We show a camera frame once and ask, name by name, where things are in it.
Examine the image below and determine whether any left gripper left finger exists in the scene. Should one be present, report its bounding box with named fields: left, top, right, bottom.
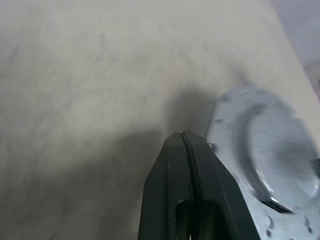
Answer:
left=138, top=131, right=195, bottom=240

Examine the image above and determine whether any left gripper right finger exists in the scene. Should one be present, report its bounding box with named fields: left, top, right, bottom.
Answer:
left=182, top=131, right=260, bottom=240

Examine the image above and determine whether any grey metal motor cover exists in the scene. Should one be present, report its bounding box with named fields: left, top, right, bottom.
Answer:
left=204, top=84, right=320, bottom=240

